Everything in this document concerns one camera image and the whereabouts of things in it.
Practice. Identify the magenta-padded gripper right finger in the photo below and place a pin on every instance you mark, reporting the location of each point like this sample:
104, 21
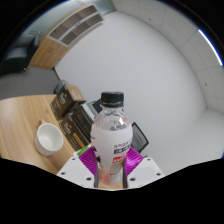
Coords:
133, 161

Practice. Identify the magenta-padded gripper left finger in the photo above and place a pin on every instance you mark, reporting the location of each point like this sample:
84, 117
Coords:
87, 160

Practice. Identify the clear drink bottle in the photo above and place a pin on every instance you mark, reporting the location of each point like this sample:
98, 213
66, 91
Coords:
111, 141

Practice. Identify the black mesh office chair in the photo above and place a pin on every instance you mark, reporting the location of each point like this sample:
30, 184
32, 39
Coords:
140, 138

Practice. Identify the low brown cardboard box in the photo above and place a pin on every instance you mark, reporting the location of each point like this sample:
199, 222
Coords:
71, 131

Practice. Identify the white ceramic mug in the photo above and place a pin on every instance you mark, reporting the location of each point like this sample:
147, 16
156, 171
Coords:
49, 140

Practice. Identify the dark office chair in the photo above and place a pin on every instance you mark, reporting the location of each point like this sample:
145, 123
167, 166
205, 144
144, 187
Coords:
97, 106

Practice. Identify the tall dark brown box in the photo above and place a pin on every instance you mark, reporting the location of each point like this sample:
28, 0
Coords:
65, 100

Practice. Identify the grey waste bin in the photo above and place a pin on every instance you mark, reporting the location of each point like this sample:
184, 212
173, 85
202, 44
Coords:
59, 86

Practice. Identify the wooden cabinet with glass doors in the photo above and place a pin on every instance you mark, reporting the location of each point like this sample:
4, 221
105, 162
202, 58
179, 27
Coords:
50, 50

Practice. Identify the long ceiling light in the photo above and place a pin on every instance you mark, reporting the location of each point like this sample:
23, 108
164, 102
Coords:
211, 46

